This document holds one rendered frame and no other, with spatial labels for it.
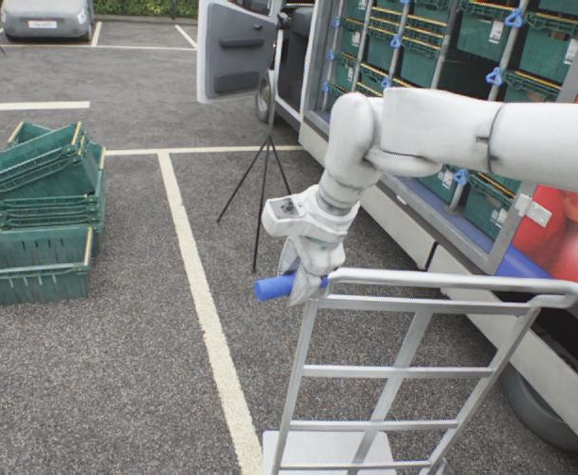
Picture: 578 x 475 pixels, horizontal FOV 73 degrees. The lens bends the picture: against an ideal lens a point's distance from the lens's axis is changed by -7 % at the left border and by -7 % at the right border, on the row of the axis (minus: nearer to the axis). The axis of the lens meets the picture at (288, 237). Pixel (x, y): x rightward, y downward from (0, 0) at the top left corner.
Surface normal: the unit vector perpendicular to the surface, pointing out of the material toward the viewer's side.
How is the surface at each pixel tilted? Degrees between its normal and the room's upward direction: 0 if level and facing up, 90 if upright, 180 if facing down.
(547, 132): 67
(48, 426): 0
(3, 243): 87
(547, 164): 102
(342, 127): 91
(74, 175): 93
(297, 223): 109
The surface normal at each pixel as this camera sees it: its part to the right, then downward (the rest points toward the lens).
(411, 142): -0.69, 0.26
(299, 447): 0.12, -0.83
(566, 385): -0.93, 0.09
